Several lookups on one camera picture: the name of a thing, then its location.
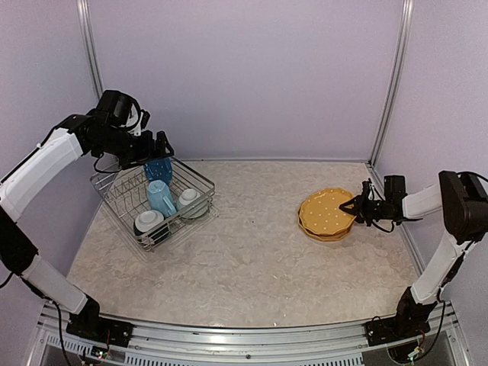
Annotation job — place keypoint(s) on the aluminium frame post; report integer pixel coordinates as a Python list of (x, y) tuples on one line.
[(89, 46), (394, 82)]

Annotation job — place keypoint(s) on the dark teal white bowl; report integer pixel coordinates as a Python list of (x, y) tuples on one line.
[(145, 228)]

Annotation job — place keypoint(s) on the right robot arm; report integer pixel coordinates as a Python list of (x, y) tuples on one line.
[(462, 199)]

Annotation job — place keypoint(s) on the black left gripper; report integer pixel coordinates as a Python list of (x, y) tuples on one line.
[(146, 151)]

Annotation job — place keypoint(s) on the metal wire dish rack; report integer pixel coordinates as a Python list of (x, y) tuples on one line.
[(125, 194)]

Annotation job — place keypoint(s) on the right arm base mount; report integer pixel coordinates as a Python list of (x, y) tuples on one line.
[(396, 324)]

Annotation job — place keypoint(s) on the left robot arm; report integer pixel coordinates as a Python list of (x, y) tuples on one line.
[(96, 133)]

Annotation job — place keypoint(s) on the left aluminium frame post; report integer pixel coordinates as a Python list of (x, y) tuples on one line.
[(89, 46)]

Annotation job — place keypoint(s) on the right aluminium frame post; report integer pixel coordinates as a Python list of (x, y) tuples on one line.
[(394, 82)]

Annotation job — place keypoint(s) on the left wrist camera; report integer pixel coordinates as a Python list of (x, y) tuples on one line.
[(123, 112)]

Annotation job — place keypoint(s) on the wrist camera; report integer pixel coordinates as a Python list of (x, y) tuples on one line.
[(123, 112), (394, 189)]

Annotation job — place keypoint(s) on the blue dotted plate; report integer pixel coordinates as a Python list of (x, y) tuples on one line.
[(159, 169)]

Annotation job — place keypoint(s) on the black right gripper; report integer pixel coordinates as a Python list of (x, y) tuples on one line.
[(359, 209)]

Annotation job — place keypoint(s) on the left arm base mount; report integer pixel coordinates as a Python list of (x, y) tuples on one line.
[(99, 328)]

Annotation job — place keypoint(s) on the small pale ribbed cup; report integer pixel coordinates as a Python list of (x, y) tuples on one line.
[(186, 204)]

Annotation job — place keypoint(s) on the yellow dotted plate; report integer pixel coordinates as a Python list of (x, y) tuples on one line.
[(320, 213), (323, 238)]

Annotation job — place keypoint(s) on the light blue mug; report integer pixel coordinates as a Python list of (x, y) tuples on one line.
[(160, 198)]

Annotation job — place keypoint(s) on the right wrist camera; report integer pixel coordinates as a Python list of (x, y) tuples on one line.
[(394, 189)]

